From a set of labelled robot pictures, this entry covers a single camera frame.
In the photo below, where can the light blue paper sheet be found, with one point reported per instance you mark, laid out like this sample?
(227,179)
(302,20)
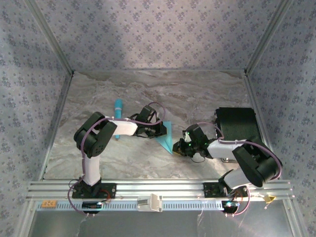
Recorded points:
(168,143)

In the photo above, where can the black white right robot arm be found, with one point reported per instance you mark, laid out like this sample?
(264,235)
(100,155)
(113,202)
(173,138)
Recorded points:
(256,163)

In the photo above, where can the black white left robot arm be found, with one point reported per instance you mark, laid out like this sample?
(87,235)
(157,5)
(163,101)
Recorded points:
(96,138)

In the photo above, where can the light blue pen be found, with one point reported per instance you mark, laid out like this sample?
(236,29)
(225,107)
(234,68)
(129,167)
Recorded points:
(118,106)

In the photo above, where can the black ridged box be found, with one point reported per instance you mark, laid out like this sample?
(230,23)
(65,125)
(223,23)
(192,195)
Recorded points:
(237,123)

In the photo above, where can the small black circuit board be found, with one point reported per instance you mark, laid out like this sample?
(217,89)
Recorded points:
(92,205)
(230,204)

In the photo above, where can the yellow tape tag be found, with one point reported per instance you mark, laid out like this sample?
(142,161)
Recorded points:
(269,198)

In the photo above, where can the orange label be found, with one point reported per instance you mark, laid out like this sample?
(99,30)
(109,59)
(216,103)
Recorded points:
(49,204)

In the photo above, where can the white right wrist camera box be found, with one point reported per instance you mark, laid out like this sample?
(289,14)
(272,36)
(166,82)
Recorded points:
(184,135)

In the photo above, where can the aluminium mounting rail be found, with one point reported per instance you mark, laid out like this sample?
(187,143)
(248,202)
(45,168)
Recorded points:
(160,187)

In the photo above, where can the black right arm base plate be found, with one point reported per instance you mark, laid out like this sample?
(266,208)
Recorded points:
(209,190)

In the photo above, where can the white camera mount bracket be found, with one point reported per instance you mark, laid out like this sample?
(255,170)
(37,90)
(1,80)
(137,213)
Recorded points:
(150,203)

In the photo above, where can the aluminium table side rail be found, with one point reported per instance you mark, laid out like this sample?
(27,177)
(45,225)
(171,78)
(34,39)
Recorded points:
(57,123)
(253,98)

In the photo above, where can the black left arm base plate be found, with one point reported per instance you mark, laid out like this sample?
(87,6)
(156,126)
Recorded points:
(108,191)

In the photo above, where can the aluminium frame post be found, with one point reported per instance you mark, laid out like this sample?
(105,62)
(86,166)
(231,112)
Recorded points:
(53,37)
(266,37)

